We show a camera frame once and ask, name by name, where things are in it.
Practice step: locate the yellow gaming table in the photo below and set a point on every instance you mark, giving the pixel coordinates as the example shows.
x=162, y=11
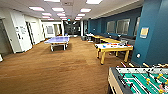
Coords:
x=113, y=49

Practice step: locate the grey trash bin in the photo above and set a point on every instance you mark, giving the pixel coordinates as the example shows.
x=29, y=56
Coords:
x=84, y=38

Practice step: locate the small white round table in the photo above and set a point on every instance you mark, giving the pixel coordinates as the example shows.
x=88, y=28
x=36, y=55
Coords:
x=89, y=34

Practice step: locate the blue ping pong table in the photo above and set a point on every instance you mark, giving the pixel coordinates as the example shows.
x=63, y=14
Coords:
x=57, y=40

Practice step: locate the rectangular ceiling light panel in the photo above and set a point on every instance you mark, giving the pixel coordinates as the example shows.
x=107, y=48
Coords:
x=61, y=14
x=46, y=17
x=63, y=17
x=79, y=14
x=51, y=0
x=57, y=9
x=77, y=17
x=93, y=1
x=85, y=10
x=36, y=8
x=46, y=14

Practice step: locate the interior glass window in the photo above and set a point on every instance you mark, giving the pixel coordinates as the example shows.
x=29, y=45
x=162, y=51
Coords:
x=110, y=26
x=123, y=26
x=137, y=26

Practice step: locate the door window panel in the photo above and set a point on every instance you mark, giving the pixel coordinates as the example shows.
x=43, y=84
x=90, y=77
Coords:
x=50, y=30

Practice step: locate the grey clear bowl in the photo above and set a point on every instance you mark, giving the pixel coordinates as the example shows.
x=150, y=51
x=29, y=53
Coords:
x=123, y=42

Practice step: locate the dark framed room door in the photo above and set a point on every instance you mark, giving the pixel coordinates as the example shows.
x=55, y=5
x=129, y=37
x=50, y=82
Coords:
x=30, y=33

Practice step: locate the green foosball table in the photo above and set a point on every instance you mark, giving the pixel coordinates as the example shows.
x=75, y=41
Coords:
x=140, y=80

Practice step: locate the grey room door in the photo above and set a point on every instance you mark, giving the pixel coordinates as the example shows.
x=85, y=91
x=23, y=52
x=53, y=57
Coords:
x=5, y=36

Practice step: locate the white wall outlet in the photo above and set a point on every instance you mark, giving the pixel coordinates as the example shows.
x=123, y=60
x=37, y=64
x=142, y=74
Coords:
x=138, y=55

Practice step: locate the framed beige wall picture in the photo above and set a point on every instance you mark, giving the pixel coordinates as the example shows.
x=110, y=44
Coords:
x=144, y=32

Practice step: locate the white wall notices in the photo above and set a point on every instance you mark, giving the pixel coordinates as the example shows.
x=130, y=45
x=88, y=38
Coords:
x=20, y=30

